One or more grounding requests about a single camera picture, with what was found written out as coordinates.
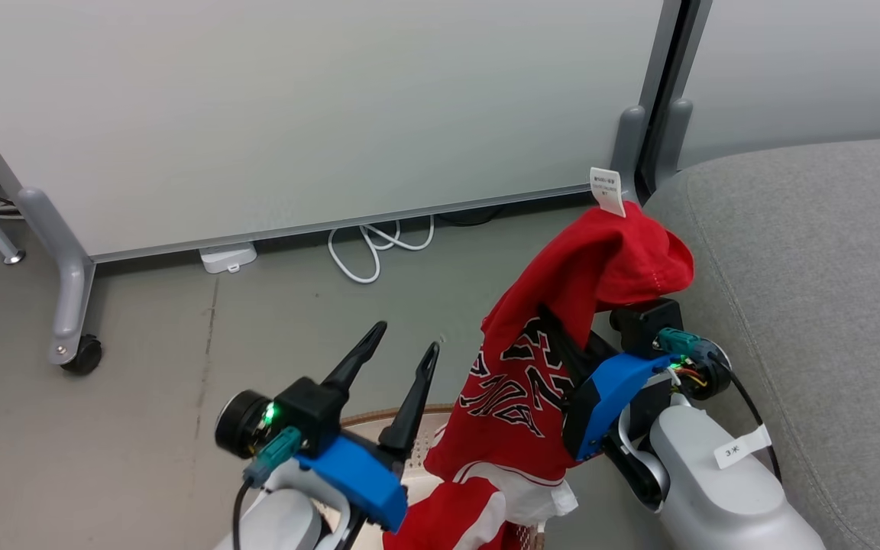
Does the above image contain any red basketball jersey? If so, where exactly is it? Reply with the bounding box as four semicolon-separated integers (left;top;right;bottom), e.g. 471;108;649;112
383;167;695;550

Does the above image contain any dark cable under partition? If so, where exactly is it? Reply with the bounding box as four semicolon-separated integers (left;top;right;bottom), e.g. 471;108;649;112
437;205;504;228

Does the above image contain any looped white cable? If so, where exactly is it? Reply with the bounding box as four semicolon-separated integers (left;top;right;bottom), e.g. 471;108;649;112
327;215;436;285

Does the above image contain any grey partition foot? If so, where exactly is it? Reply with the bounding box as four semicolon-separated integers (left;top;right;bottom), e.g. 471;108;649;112
610;105;649;201
655;98;694;188
17;186;98;367

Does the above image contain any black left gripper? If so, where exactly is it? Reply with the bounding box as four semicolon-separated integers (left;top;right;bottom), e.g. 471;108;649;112
215;321;441;480

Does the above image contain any cream perforated laundry basket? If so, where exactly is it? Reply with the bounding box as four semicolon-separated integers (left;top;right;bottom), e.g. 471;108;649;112
325;405;549;550

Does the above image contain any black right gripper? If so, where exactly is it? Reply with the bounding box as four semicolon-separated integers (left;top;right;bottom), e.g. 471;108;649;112
537;299;732;445

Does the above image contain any black caster wheel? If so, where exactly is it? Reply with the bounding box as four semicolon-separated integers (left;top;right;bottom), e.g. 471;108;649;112
60;335;104;377

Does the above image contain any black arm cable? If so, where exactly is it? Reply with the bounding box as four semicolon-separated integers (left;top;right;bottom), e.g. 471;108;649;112
231;477;255;550
704;350;783;484

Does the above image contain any grey fabric sofa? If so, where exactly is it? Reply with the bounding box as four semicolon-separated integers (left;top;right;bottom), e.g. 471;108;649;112
642;136;880;550

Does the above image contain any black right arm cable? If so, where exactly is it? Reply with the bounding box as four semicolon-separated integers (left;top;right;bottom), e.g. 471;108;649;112
704;350;783;484

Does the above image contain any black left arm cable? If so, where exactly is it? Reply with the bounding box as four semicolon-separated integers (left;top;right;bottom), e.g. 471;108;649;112
231;477;255;550

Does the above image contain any large white partition panel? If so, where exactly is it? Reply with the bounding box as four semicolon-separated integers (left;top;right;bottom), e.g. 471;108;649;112
0;0;687;265

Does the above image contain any white power adapter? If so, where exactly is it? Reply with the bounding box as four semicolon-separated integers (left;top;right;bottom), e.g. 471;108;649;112
199;241;258;275

